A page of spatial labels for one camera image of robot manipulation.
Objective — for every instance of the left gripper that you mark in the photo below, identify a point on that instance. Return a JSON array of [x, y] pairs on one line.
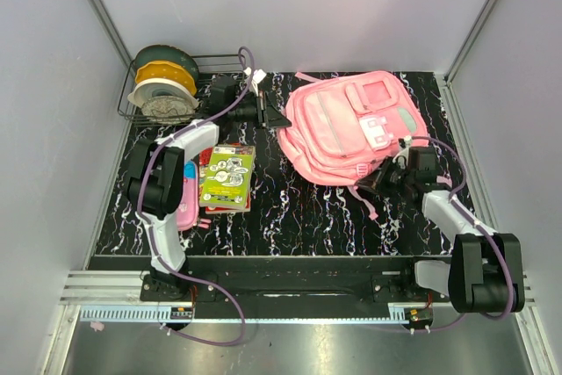
[[276, 119]]

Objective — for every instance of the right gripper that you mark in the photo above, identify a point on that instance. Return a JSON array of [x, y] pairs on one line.
[[371, 183]]

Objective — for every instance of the pink school backpack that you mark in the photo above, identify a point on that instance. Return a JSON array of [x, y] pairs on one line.
[[343, 128]]

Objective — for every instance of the green comic book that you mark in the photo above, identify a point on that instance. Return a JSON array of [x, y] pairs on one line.
[[228, 176]]

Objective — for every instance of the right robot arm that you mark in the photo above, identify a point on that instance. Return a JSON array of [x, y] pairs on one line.
[[484, 275]]

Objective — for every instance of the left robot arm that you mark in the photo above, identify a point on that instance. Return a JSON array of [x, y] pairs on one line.
[[155, 178]]

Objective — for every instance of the red treehouse book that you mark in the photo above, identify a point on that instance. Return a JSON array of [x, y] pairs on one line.
[[203, 162]]

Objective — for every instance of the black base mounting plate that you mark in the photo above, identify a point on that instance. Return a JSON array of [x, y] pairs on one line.
[[376, 288]]

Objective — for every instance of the speckled beige plate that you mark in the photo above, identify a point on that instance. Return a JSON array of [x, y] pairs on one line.
[[169, 110]]

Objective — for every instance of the yellow plate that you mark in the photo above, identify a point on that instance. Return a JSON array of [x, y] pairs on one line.
[[167, 70]]

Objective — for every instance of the white blue-rimmed plate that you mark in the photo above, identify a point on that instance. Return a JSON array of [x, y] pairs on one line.
[[159, 87]]

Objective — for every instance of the pink blue pencil case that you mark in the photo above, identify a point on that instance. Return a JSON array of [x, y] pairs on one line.
[[188, 209]]

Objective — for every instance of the dark green plate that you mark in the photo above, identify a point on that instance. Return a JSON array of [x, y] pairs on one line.
[[167, 53]]

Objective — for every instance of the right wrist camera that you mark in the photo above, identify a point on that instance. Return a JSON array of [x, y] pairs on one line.
[[401, 158]]

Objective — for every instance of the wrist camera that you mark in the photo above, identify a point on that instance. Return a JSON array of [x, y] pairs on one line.
[[257, 75], [401, 158]]

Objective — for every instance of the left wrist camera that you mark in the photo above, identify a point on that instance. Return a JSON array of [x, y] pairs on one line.
[[257, 75]]

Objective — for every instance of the grey wire dish rack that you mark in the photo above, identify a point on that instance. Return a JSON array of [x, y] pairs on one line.
[[131, 112]]

